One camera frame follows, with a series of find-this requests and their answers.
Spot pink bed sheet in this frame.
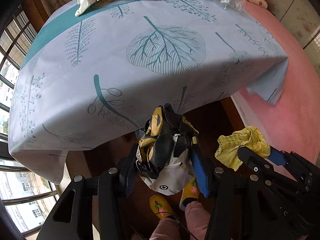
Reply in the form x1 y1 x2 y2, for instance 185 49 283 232
231 2 319 163

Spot right yellow slipper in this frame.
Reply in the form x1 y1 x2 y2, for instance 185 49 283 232
180 178 200 211

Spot black white bag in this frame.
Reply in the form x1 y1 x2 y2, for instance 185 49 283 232
136 103 199 196

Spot yellow slipper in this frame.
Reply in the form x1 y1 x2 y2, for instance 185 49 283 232
180 178 200 211
149 194 174 219

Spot left yellow slipper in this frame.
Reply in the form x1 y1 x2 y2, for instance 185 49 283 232
149 194 174 219

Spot black cable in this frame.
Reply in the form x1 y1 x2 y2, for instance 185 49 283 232
154 212 201 240

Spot yellow wrapper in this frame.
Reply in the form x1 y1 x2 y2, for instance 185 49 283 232
215 126 271 171

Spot window metal grille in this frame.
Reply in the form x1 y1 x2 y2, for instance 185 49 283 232
1 8 59 239

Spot pink trouser legs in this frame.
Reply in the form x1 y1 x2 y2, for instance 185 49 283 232
149 200 213 240

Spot leaf print tablecloth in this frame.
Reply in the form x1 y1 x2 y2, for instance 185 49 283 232
12 0 289 184

